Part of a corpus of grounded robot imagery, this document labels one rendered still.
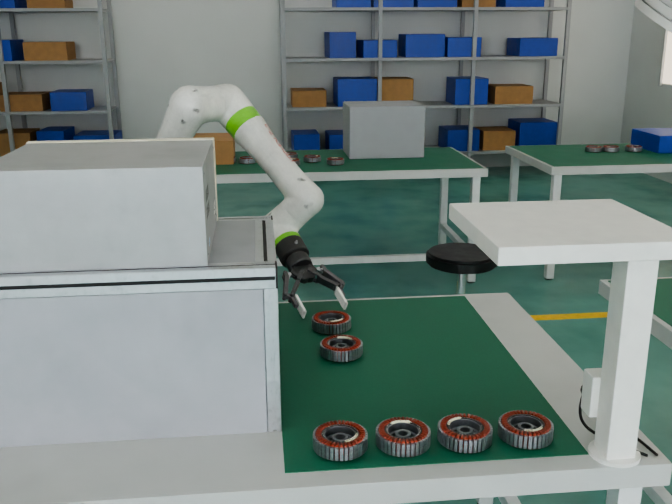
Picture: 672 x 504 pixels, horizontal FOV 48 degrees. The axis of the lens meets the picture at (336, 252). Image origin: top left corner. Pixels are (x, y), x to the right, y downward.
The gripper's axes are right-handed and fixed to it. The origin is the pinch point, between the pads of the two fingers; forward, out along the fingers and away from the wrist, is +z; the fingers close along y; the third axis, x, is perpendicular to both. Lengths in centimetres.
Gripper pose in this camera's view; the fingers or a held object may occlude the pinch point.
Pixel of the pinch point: (324, 308)
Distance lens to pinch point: 218.3
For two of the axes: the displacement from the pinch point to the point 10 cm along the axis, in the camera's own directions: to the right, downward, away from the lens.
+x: 2.4, -7.1, -6.6
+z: 4.3, 6.9, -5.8
